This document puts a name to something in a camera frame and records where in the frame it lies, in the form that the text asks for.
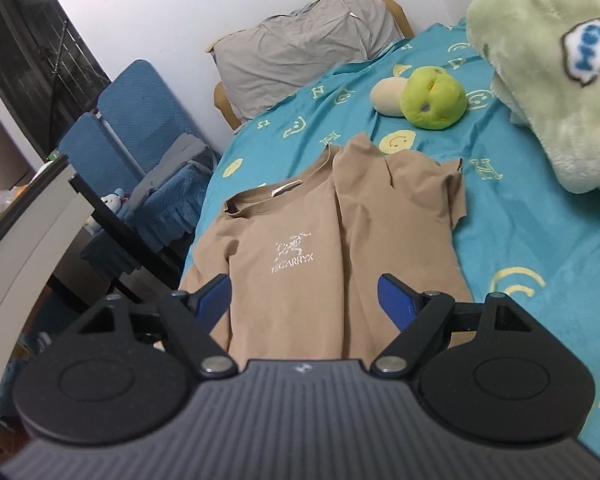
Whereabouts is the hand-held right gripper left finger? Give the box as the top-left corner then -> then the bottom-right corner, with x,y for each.
78,274 -> 239,380

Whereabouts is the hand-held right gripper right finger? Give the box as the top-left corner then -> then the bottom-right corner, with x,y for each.
371,273 -> 533,377

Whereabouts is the tan printed t-shirt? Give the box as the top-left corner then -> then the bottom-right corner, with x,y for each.
179,131 -> 474,361

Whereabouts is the black desk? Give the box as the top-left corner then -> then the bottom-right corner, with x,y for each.
45,157 -> 186,306

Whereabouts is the small white plush figure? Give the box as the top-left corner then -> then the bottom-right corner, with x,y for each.
86,188 -> 130,234

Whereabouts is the teal smiley print bed sheet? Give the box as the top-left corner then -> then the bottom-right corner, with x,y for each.
179,16 -> 600,466

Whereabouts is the blue fabric chair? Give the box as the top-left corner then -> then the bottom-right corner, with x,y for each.
58,59 -> 221,281

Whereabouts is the white cabinet edge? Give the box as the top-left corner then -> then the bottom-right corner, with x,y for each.
0,157 -> 88,361

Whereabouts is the cream oval plush toy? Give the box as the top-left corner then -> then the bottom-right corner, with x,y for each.
369,76 -> 410,119

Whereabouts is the green round plush toy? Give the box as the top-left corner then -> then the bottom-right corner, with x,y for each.
399,66 -> 468,130

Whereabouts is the grey pillow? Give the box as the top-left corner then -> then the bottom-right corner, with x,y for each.
214,0 -> 404,122

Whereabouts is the pale green plush blanket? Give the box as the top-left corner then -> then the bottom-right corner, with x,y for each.
466,0 -> 600,196

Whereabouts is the dark window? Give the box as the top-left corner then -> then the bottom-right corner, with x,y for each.
0,0 -> 112,158

